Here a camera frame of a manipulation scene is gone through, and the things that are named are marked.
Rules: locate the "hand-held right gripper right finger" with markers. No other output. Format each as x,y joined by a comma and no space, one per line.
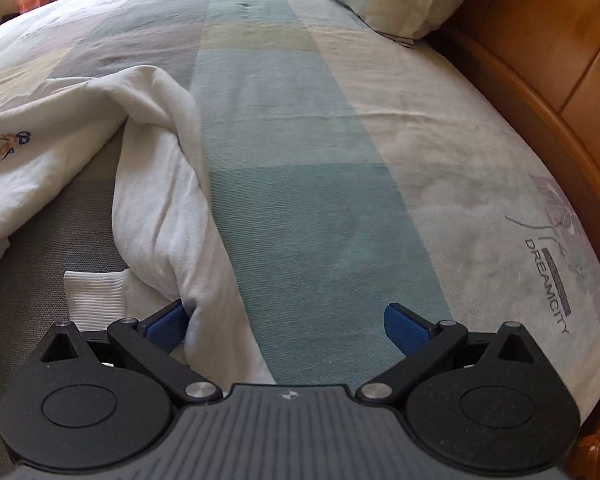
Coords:
405,329

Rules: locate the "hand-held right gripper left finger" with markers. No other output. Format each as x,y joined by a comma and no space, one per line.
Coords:
166,324

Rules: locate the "white sweatshirt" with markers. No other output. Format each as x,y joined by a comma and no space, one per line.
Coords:
155,185

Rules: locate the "wooden headboard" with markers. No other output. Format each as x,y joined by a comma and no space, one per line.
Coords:
555,60

